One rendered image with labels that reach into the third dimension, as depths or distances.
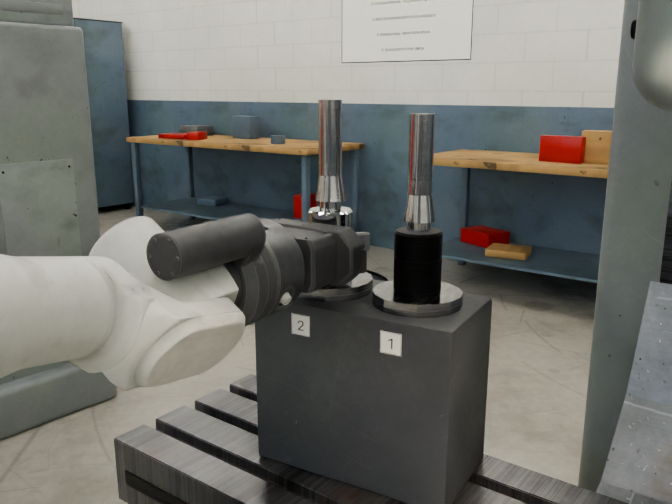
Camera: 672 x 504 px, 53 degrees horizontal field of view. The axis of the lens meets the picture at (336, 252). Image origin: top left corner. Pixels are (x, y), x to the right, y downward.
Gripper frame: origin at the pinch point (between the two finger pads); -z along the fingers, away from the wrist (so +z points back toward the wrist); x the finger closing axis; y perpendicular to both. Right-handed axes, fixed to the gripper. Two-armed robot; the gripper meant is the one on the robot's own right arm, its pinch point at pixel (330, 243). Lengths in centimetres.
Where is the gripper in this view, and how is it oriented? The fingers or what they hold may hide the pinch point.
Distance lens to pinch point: 71.1
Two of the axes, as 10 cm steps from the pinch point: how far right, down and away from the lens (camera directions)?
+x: -8.5, -1.3, 5.2
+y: 0.0, 9.7, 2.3
